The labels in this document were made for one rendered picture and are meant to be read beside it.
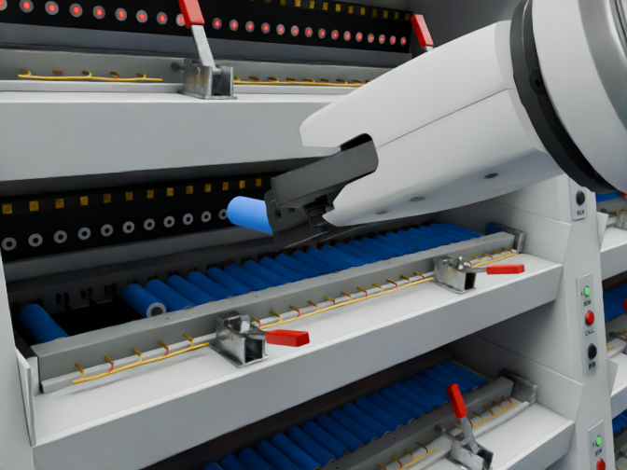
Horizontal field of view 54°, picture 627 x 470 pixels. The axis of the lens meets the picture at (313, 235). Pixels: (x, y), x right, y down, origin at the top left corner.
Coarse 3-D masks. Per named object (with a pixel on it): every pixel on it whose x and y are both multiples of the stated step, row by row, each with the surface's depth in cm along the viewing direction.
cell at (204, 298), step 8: (168, 280) 55; (176, 280) 55; (184, 280) 55; (176, 288) 54; (184, 288) 53; (192, 288) 53; (184, 296) 53; (192, 296) 52; (200, 296) 52; (208, 296) 52; (200, 304) 51
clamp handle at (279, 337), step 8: (240, 320) 45; (248, 320) 46; (240, 328) 46; (248, 328) 46; (248, 336) 45; (256, 336) 44; (264, 336) 43; (272, 336) 42; (280, 336) 41; (288, 336) 41; (296, 336) 40; (304, 336) 41; (280, 344) 42; (288, 344) 41; (296, 344) 40; (304, 344) 41
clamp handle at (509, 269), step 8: (456, 264) 63; (512, 264) 59; (520, 264) 58; (472, 272) 61; (480, 272) 61; (488, 272) 60; (496, 272) 59; (504, 272) 58; (512, 272) 58; (520, 272) 57
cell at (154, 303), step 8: (128, 288) 52; (136, 288) 51; (144, 288) 52; (128, 296) 51; (136, 296) 50; (144, 296) 49; (152, 296) 49; (136, 304) 49; (144, 304) 48; (152, 304) 48; (160, 304) 48; (144, 312) 48; (152, 312) 48; (160, 312) 48
